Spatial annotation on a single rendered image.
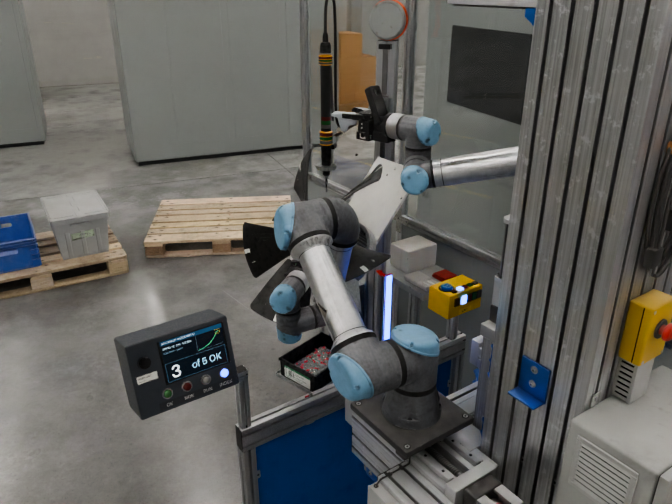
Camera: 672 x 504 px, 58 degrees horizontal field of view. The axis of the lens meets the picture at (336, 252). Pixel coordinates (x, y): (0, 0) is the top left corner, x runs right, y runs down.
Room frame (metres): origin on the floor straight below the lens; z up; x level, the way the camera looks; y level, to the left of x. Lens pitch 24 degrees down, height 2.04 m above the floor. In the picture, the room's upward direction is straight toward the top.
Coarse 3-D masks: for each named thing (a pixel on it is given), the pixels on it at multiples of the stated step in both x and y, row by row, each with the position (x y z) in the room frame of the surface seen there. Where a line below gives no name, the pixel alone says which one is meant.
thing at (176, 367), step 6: (180, 360) 1.24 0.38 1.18; (168, 366) 1.22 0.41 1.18; (174, 366) 1.23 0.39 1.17; (180, 366) 1.24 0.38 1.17; (168, 372) 1.22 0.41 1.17; (174, 372) 1.23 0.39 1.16; (180, 372) 1.23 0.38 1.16; (186, 372) 1.24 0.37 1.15; (168, 378) 1.21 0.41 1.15; (174, 378) 1.22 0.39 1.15; (180, 378) 1.23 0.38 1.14
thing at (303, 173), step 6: (306, 156) 2.31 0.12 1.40; (306, 162) 2.28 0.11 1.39; (306, 168) 2.26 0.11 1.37; (300, 174) 2.33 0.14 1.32; (306, 174) 2.23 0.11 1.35; (300, 180) 2.31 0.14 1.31; (306, 180) 2.21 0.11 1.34; (294, 186) 2.39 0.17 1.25; (300, 186) 2.31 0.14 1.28; (306, 186) 2.19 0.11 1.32; (300, 192) 2.30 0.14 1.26; (306, 192) 2.17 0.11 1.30; (300, 198) 2.31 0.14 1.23; (306, 198) 2.16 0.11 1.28
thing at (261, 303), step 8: (288, 264) 1.98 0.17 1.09; (280, 272) 1.96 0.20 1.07; (272, 280) 1.95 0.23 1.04; (280, 280) 1.94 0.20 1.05; (264, 288) 1.93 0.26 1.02; (272, 288) 1.93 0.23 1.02; (256, 296) 1.93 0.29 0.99; (264, 296) 1.92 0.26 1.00; (304, 296) 1.91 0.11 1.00; (256, 304) 1.91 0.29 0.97; (264, 304) 1.90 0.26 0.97; (304, 304) 1.89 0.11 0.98; (256, 312) 1.89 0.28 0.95; (264, 312) 1.88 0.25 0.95; (272, 312) 1.87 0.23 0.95; (272, 320) 1.85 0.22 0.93
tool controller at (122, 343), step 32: (192, 320) 1.33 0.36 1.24; (224, 320) 1.33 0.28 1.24; (128, 352) 1.19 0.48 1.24; (160, 352) 1.23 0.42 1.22; (192, 352) 1.26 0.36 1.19; (224, 352) 1.30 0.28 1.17; (128, 384) 1.21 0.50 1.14; (160, 384) 1.20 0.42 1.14; (192, 384) 1.24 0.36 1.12; (224, 384) 1.28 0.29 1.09
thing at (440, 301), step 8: (448, 280) 1.89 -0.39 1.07; (456, 280) 1.89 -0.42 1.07; (464, 280) 1.89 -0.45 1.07; (472, 280) 1.89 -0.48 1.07; (432, 288) 1.84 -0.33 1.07; (440, 288) 1.83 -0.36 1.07; (472, 288) 1.84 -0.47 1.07; (480, 288) 1.86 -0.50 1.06; (432, 296) 1.84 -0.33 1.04; (440, 296) 1.81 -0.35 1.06; (448, 296) 1.78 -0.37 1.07; (456, 296) 1.79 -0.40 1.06; (432, 304) 1.84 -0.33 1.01; (440, 304) 1.80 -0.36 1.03; (448, 304) 1.78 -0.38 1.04; (464, 304) 1.82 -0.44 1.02; (472, 304) 1.84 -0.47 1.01; (440, 312) 1.80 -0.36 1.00; (448, 312) 1.77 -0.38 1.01; (456, 312) 1.80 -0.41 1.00; (464, 312) 1.82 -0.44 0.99
